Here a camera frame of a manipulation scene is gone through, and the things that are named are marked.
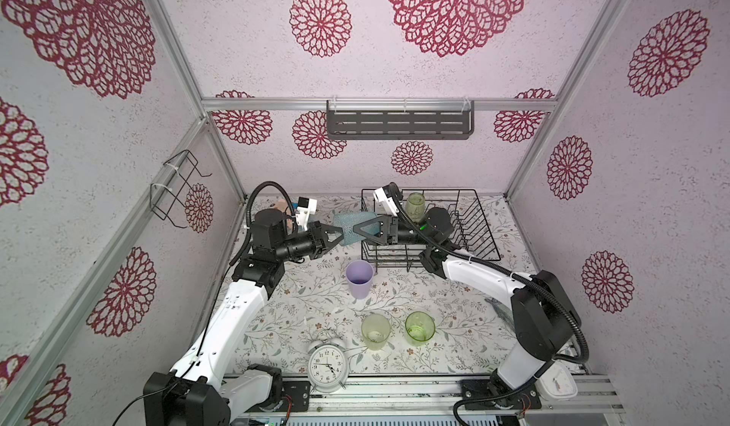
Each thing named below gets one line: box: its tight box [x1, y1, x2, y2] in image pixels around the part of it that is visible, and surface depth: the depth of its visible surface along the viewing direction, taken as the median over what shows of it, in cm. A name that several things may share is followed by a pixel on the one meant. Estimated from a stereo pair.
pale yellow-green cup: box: [361, 313, 391, 351], surface depth 85 cm
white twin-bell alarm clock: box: [307, 337, 350, 393], surface depth 77 cm
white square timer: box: [534, 360, 578, 402], surface depth 75 cm
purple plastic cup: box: [345, 259, 375, 300], surface depth 89 cm
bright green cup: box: [404, 310, 437, 347], surface depth 85 cm
